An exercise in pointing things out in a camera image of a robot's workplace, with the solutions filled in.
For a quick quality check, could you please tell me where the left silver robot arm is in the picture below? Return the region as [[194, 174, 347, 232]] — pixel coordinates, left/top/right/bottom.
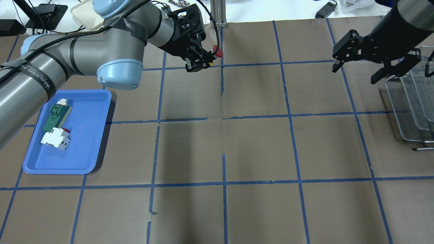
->
[[0, 0, 223, 148]]

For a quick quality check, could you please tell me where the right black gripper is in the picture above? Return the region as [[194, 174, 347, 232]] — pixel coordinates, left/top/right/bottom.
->
[[332, 29, 421, 85]]

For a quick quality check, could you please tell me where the silver wire mesh shelf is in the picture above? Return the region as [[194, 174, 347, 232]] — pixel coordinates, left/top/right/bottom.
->
[[385, 46, 434, 151]]

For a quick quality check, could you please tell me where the clear plastic bag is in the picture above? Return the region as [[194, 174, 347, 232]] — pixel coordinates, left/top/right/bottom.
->
[[338, 0, 383, 13]]

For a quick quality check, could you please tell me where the black power adapter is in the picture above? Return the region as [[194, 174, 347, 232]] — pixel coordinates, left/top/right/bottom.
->
[[315, 1, 338, 19]]

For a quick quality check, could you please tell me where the white circuit breaker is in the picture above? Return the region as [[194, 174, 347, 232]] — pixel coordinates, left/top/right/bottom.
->
[[40, 127, 70, 151]]

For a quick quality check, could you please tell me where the red emergency stop button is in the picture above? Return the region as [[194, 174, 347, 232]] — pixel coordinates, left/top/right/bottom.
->
[[203, 45, 223, 68]]

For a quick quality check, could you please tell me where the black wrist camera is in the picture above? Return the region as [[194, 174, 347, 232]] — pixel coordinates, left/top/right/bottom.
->
[[166, 4, 204, 34]]

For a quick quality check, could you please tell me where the aluminium frame post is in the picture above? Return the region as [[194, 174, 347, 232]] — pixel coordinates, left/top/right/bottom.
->
[[210, 0, 228, 28]]

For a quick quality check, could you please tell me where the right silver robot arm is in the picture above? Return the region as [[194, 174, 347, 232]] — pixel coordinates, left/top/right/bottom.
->
[[332, 0, 434, 84]]

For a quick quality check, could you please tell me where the green white switch module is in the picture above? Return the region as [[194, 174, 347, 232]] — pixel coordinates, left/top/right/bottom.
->
[[42, 98, 72, 132]]

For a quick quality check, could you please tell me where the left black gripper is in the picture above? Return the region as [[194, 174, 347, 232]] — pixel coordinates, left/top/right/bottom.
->
[[163, 11, 214, 73]]

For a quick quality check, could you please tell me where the blue plastic tray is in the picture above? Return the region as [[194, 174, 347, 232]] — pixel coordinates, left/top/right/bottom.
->
[[23, 89, 112, 175]]

